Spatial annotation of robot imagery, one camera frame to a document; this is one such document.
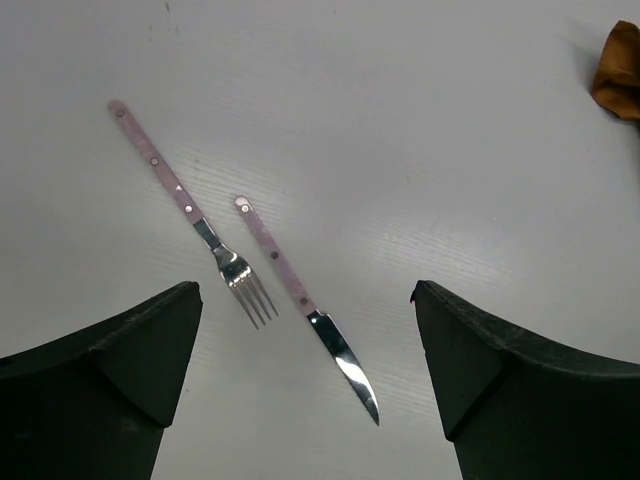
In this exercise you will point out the orange brown cloth napkin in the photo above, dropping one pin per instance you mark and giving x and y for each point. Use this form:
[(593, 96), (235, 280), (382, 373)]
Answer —
[(615, 86)]

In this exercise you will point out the pink handled fork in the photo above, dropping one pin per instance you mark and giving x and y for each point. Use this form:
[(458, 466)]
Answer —
[(233, 268)]

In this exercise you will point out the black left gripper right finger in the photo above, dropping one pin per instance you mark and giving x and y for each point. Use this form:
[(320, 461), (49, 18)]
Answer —
[(516, 405)]

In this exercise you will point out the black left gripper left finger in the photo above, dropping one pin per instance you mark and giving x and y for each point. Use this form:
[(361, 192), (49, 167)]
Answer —
[(94, 404)]

